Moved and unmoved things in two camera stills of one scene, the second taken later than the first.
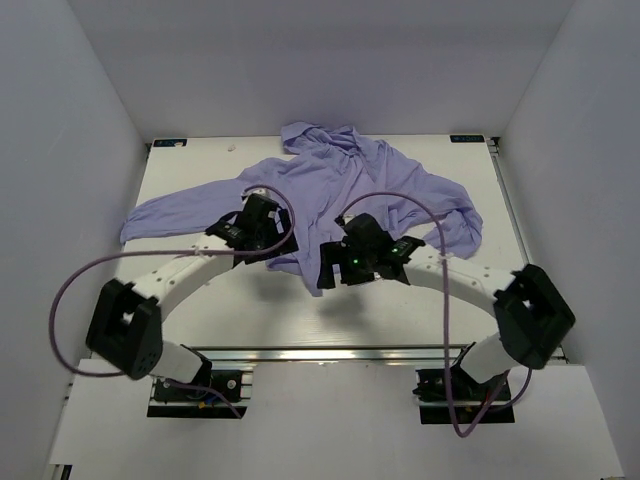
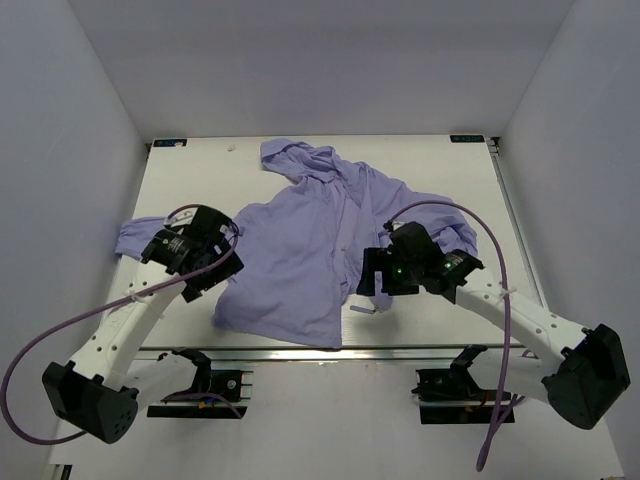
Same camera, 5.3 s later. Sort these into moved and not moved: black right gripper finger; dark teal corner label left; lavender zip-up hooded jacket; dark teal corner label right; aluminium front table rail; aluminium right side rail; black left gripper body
Moved: lavender zip-up hooded jacket; black left gripper body; black right gripper finger
Not moved: dark teal corner label right; dark teal corner label left; aluminium front table rail; aluminium right side rail
